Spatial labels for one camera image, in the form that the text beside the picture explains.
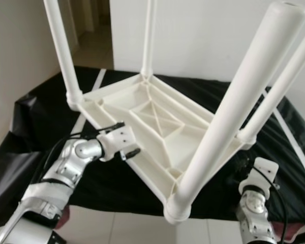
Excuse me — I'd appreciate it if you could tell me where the white plastic table leg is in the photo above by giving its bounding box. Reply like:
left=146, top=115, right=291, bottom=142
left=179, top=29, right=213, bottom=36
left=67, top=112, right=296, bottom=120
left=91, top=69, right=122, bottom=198
left=43, top=0, right=84, bottom=110
left=141, top=0, right=157, bottom=78
left=237, top=23, right=305, bottom=148
left=164, top=2, right=305, bottom=224

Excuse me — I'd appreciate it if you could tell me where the pink fabric item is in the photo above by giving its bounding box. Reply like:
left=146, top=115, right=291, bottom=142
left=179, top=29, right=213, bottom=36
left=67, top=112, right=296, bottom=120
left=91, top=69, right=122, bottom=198
left=274, top=221, right=305, bottom=239

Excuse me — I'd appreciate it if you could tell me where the pink rounded object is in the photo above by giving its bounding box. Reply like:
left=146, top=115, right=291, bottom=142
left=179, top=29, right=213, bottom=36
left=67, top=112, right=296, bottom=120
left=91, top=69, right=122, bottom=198
left=56, top=206, right=72, bottom=229

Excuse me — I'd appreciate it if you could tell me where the black table cloth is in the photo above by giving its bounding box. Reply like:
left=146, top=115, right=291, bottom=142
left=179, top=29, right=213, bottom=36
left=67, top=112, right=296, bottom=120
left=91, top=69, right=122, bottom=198
left=0, top=66, right=305, bottom=229

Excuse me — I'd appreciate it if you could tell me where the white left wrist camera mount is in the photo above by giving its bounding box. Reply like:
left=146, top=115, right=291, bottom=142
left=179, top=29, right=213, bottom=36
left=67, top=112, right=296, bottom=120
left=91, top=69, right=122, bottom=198
left=97, top=126, right=135, bottom=162

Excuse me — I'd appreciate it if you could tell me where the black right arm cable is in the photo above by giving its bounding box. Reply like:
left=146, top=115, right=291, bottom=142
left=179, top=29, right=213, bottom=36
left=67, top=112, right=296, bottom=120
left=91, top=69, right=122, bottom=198
left=254, top=165, right=288, bottom=242

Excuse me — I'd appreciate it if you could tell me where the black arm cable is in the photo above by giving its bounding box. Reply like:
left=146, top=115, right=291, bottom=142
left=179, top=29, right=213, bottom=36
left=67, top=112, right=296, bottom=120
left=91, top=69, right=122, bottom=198
left=254, top=165, right=288, bottom=242
left=38, top=122, right=125, bottom=178

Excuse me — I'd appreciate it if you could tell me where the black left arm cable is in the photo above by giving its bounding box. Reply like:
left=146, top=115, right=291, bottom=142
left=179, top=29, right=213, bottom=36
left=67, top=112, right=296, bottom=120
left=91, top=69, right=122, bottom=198
left=38, top=122, right=125, bottom=178

